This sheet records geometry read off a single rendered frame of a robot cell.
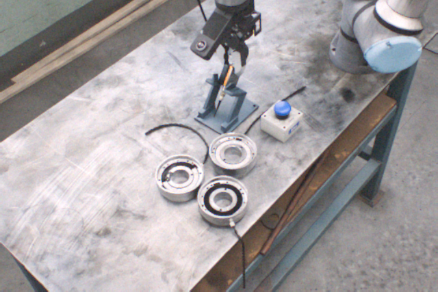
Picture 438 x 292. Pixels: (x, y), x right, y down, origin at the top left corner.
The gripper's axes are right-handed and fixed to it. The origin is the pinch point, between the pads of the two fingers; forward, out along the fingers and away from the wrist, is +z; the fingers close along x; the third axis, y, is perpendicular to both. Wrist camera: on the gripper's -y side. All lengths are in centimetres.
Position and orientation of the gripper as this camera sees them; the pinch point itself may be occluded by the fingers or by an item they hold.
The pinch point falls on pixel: (230, 70)
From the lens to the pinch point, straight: 127.9
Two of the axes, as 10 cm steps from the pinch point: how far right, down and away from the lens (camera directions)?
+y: 6.4, -6.3, 4.3
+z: 0.8, 6.2, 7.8
